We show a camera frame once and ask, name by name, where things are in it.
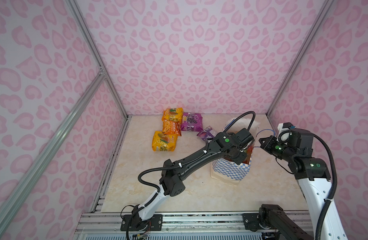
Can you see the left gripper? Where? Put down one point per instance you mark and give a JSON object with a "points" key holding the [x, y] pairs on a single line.
{"points": [[239, 160]]}

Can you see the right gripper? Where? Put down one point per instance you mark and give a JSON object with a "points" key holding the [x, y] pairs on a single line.
{"points": [[270, 140]]}

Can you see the white blue checkered paper bag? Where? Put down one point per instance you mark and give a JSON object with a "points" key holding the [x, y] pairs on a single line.
{"points": [[229, 172]]}

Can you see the orange snack packet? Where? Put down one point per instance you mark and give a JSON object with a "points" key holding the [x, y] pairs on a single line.
{"points": [[171, 128]]}

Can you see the red fruit candy bag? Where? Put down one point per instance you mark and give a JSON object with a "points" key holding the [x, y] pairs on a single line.
{"points": [[248, 151]]}

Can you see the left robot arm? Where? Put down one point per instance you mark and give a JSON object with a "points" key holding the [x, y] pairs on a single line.
{"points": [[168, 180]]}

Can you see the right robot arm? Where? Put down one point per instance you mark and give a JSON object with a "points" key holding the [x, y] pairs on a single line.
{"points": [[311, 162]]}

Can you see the magenta grape candy bag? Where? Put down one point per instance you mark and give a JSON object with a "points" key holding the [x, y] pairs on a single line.
{"points": [[192, 122]]}

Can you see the yellow orange candy bag back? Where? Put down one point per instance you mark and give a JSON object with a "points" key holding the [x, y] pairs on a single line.
{"points": [[173, 114]]}

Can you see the yellow mango candy bag left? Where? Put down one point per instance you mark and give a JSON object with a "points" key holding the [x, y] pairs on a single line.
{"points": [[164, 143]]}

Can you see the purple snack packet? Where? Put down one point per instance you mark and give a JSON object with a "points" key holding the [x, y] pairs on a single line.
{"points": [[207, 133]]}

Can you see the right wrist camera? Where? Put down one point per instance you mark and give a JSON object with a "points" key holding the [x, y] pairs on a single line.
{"points": [[284, 131]]}

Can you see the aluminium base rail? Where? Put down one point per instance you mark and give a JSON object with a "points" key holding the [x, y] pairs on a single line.
{"points": [[175, 226]]}

